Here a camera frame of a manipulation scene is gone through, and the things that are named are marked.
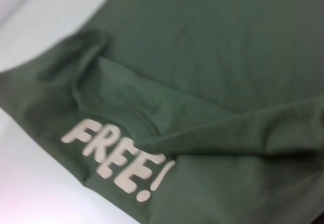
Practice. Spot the dark green shirt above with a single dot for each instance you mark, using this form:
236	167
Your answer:
202	57

